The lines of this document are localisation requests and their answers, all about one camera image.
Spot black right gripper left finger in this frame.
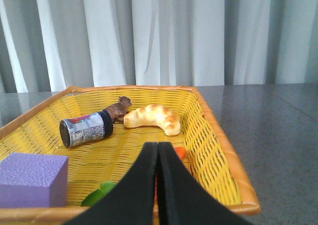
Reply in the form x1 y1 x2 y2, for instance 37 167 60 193
64 142 158 225

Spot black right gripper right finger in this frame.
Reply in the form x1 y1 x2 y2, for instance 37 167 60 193
157 142 250 225

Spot orange toy carrot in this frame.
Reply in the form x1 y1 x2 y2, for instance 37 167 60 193
80 146 187 207

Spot yellow woven basket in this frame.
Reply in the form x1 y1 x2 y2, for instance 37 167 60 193
0 85 261 225

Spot toy croissant bread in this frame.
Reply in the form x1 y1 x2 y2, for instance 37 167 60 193
123 104 181 136

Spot small labelled bottle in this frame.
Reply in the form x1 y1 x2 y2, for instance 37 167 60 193
59 110 113 148

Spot brown toy bear figure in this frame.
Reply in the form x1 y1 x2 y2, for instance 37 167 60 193
103 96 132 122

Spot purple foam block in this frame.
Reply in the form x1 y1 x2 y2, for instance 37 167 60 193
0 152 69 209

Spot grey white curtain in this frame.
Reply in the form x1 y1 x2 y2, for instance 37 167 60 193
0 0 318 93

